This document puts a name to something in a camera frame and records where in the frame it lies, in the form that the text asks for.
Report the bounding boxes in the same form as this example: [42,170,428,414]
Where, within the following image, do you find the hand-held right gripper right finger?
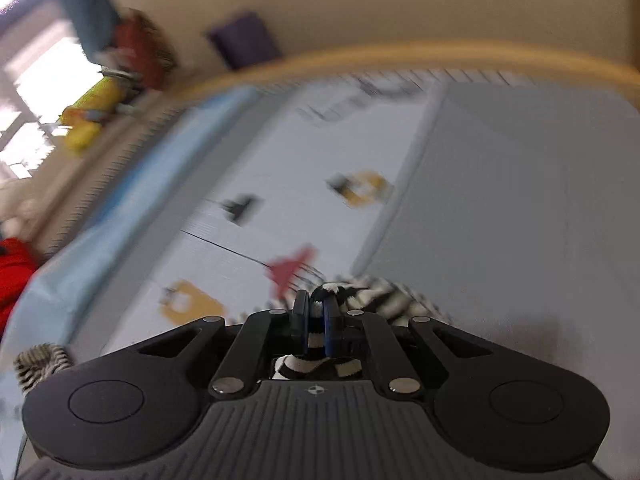
[321,295,496,399]

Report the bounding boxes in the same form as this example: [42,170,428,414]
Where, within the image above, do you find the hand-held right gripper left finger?
[131,290,310,401]

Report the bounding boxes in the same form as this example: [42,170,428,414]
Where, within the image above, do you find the black white striped shirt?
[12,275,453,396]

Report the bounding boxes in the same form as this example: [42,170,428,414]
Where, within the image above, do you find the grey white printed bed sheet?
[65,67,640,361]

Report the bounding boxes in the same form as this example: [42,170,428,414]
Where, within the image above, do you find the light blue bed sheet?
[0,87,261,386]

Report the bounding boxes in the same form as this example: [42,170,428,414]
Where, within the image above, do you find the purple box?
[207,12,283,71]

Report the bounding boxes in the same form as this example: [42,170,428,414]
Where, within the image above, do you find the red cloth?
[0,237,42,338]

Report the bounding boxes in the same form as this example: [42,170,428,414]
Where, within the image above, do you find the yellow toy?
[61,76,127,155]

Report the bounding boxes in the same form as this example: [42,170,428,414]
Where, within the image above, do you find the window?
[0,0,101,181]

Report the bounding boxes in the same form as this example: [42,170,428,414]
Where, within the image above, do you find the blue curtain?
[52,0,123,63]

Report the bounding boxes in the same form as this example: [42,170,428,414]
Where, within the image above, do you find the wooden bed frame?
[170,40,640,111]

